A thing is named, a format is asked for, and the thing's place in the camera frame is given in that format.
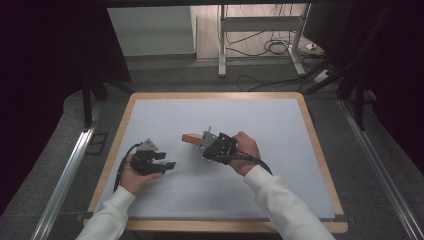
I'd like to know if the tangle of black floor cables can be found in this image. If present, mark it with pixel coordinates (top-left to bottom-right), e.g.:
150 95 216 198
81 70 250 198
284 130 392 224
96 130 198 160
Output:
225 3 323 58

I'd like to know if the person's left hand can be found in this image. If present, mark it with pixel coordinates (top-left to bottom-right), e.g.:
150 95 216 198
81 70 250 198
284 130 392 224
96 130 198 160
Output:
118 153 165 197

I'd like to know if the aluminium rail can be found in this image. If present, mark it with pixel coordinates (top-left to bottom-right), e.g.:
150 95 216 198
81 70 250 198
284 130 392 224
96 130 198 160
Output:
30 105 102 240
337 99 424 240

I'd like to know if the dark curtain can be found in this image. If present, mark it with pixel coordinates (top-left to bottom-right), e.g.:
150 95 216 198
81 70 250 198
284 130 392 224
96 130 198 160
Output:
346 0 424 166
0 0 133 216

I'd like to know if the orange wooden board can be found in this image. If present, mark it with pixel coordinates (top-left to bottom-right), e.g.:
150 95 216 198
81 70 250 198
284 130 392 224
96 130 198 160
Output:
181 132 205 147

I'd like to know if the person's right hand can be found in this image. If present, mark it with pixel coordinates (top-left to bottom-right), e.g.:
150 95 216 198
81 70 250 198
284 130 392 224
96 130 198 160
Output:
229 130 262 178

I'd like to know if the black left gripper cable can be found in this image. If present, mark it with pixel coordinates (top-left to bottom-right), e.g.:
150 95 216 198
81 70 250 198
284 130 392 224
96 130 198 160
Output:
112 142 143 194

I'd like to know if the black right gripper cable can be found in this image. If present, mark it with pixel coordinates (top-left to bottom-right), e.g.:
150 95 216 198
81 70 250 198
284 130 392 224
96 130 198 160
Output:
229 149 274 176

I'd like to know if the white table mat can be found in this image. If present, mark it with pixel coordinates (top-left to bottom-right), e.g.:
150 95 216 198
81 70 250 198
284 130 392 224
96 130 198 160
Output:
92 98 336 221

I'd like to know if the white power strip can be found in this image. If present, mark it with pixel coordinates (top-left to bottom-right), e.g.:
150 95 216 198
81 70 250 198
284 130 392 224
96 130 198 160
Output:
313 68 333 84

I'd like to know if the white cabinet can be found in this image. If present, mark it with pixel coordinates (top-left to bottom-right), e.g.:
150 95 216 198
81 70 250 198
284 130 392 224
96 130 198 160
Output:
106 5 197 58

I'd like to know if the black metal stand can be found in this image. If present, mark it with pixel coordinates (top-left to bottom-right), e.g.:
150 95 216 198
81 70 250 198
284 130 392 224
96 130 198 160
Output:
301 3 371 132
81 73 135 132

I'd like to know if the black floor grate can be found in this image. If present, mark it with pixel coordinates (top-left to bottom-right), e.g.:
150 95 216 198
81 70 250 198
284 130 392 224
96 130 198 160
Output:
84 132 109 156

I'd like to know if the long black floor cable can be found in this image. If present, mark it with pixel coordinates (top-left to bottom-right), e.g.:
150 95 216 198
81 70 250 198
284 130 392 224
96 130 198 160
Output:
236 74 303 93

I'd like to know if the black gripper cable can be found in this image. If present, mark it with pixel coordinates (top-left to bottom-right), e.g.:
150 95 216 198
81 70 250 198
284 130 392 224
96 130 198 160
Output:
229 149 274 176
112 142 143 194

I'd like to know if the white metal desk frame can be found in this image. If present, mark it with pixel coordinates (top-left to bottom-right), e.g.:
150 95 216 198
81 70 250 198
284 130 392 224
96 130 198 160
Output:
217 3 313 79

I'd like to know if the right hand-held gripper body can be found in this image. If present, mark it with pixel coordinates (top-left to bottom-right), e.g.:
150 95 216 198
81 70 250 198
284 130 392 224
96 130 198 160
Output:
199 126 240 166

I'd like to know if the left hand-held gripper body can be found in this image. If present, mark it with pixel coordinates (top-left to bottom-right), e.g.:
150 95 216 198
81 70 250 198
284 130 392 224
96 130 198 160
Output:
130 138 162 177

